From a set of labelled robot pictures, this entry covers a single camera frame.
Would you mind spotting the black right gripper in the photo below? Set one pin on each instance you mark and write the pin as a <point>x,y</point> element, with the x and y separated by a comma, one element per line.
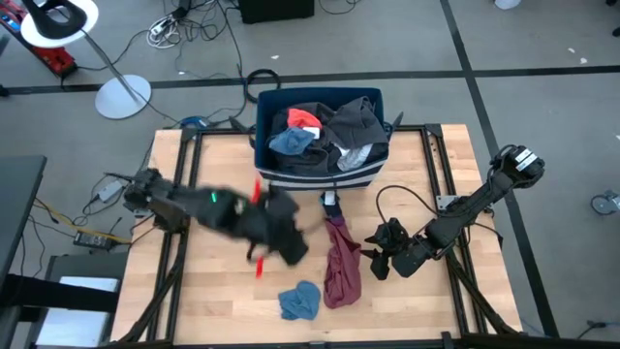
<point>409,259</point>

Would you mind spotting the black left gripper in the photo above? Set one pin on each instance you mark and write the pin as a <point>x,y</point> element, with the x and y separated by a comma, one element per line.
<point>261,218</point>

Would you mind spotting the maroon garment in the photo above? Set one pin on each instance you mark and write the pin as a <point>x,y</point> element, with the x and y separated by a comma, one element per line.
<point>343,271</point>

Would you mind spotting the navy sock white label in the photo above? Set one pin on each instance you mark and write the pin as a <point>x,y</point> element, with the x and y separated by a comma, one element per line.
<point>331,208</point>

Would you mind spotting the slate blue sock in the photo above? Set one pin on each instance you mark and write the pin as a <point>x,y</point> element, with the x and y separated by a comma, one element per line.
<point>300,303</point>
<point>290,141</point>

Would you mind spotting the orange sock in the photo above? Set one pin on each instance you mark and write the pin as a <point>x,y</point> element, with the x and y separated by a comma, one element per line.
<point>302,118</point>

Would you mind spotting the dark grey white-lined jacket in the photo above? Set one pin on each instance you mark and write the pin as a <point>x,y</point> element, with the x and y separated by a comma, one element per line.
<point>353,126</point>

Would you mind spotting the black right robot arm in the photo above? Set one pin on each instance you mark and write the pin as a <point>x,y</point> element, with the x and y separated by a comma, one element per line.
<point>474,203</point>

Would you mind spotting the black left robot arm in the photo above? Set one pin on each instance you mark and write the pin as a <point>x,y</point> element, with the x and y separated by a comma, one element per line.
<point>184,203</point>

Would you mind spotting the blue white-striped fabric bin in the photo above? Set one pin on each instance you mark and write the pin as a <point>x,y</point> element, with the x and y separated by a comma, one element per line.
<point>315,180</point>

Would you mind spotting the grey power adapter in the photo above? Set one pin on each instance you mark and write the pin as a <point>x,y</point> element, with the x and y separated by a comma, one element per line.
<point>110,190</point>

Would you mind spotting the black power brick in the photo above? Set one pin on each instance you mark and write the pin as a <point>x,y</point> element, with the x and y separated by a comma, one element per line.
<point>94,241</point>

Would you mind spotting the white round-base floor lamp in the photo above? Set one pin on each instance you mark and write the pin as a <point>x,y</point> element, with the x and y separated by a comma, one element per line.
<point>123,97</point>

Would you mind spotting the grey caster wheel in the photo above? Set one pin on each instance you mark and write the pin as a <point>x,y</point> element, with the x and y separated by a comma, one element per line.
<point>603,203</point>

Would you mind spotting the grey cart white panel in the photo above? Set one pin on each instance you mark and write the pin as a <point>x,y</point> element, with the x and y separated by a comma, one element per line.
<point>72,329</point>

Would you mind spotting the black box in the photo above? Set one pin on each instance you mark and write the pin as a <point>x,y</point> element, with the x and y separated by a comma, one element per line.
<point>276,9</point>

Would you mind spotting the white power strip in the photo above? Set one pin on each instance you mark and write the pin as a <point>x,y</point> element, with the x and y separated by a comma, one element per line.
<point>162,31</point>

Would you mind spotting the dark grey desk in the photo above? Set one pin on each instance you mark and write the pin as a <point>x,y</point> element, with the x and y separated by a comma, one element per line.
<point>19,208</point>

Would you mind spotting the white round object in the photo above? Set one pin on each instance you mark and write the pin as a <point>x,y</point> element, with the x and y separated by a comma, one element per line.
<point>507,4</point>

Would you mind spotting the red tool box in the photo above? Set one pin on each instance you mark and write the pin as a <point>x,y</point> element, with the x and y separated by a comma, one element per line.
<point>55,58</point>

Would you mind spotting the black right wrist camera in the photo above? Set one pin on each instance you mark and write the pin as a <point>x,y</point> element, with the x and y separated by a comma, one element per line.
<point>393,230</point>

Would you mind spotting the black metal table frame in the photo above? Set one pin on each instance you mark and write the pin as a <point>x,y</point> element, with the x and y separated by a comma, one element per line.
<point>169,286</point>

